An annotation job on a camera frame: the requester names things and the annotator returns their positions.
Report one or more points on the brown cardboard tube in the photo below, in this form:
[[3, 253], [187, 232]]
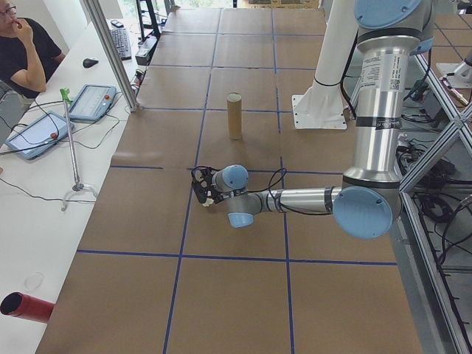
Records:
[[234, 118]]

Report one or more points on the aluminium profile post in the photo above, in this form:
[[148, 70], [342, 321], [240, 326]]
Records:
[[110, 48]]

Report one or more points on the black computer mouse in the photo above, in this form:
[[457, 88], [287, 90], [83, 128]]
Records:
[[90, 62]]

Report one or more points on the person's right forearm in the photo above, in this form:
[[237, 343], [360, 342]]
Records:
[[37, 62]]

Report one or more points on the person in black shirt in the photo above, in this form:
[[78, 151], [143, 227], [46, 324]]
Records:
[[14, 55]]

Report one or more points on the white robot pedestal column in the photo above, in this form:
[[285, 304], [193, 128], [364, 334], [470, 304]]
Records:
[[332, 40]]

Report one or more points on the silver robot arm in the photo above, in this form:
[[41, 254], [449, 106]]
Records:
[[376, 110], [468, 59]]

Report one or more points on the black box in frame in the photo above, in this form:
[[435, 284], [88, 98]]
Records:
[[436, 110]]

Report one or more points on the person's right hand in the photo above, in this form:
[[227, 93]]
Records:
[[23, 30]]

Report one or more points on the blue teach pendant tablet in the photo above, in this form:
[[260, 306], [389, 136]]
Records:
[[92, 103], [37, 136]]

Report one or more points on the V-shaped metal bar frame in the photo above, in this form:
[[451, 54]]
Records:
[[416, 295]]

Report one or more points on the transparent round lid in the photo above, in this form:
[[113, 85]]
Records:
[[35, 281]]

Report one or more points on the white desk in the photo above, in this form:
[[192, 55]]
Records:
[[37, 239]]

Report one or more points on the white square base plate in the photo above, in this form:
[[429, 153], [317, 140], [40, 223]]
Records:
[[451, 75]]

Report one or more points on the grey power strip box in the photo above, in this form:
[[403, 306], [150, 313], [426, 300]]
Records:
[[143, 56]]

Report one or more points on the black metal stand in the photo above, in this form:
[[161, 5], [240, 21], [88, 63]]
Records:
[[147, 18]]

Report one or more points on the black computer keyboard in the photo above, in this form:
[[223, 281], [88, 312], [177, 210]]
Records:
[[121, 43]]

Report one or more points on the red tube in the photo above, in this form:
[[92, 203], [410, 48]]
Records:
[[29, 308]]

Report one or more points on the metal stand green top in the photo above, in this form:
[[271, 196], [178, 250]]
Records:
[[72, 147]]

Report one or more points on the black phone handset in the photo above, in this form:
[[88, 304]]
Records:
[[117, 24]]

